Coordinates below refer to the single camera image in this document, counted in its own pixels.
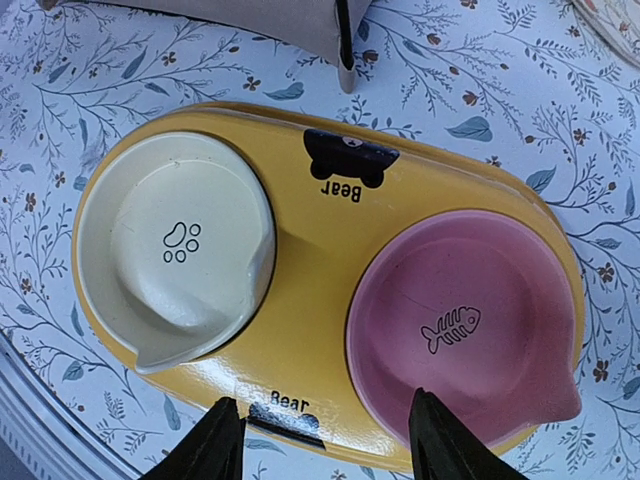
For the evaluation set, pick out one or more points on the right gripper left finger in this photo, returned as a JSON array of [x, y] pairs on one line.
[[213, 449]]

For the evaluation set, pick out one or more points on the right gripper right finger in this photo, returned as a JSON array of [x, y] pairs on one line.
[[443, 448]]

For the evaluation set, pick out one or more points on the pink plastic bowl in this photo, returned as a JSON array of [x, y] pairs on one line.
[[476, 308]]

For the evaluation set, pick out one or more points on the cream ceramic pet bowl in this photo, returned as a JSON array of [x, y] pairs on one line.
[[176, 247]]

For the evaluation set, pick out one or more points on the black tent pole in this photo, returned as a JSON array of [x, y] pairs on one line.
[[345, 41]]

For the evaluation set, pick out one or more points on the beige fabric pet tent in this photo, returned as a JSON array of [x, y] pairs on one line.
[[311, 25]]

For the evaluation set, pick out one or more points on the floral patterned table mat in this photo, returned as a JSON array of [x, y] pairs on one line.
[[526, 86]]

